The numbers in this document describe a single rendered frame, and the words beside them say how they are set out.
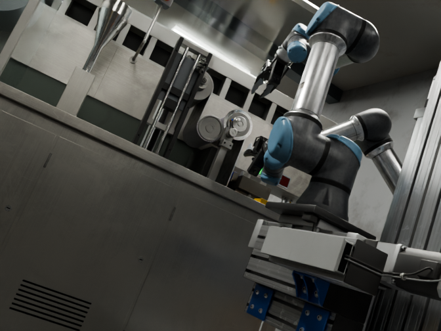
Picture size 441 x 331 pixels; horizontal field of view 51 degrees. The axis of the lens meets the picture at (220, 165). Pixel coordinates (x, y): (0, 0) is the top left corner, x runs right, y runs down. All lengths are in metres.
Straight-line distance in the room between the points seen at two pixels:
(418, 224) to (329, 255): 0.37
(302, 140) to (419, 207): 0.34
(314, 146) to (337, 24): 0.39
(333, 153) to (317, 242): 0.37
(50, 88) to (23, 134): 0.68
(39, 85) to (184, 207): 0.99
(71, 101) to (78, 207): 0.56
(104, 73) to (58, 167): 0.82
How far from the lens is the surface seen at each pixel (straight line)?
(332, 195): 1.27
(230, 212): 1.86
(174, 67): 2.04
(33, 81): 2.40
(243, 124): 2.18
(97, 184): 1.74
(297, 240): 1.04
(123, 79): 2.43
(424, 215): 1.26
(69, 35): 2.46
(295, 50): 1.84
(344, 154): 1.31
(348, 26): 1.49
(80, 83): 2.12
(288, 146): 1.25
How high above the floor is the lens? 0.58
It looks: 12 degrees up
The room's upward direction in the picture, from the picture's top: 22 degrees clockwise
